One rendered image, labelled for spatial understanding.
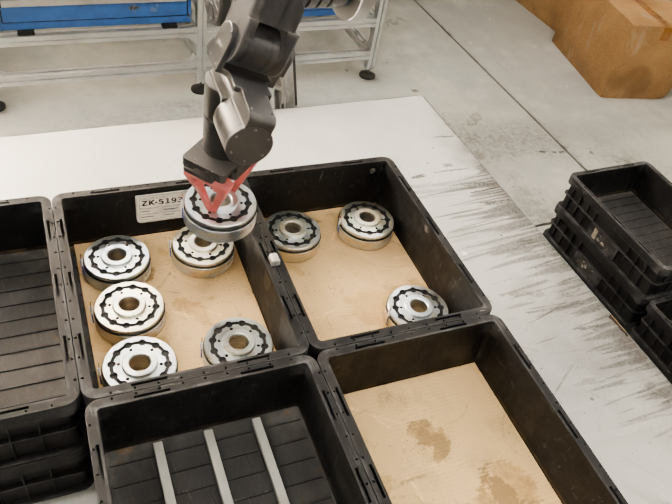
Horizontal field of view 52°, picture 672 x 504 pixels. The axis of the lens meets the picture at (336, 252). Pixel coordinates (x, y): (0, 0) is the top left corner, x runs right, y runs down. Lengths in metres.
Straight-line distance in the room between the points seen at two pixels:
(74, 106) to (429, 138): 1.71
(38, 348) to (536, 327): 0.90
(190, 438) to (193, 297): 0.25
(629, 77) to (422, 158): 2.30
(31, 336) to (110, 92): 2.16
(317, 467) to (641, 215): 1.50
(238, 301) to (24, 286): 0.33
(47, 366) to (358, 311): 0.48
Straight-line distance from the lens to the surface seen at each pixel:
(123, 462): 0.98
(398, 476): 0.99
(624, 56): 3.83
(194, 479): 0.96
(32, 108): 3.10
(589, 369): 1.41
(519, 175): 3.08
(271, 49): 0.83
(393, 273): 1.23
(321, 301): 1.15
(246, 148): 0.81
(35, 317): 1.14
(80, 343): 0.98
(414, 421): 1.04
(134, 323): 1.07
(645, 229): 2.19
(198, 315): 1.12
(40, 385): 1.06
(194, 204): 0.99
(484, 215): 1.63
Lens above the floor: 1.68
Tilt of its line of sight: 43 degrees down
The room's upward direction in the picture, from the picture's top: 12 degrees clockwise
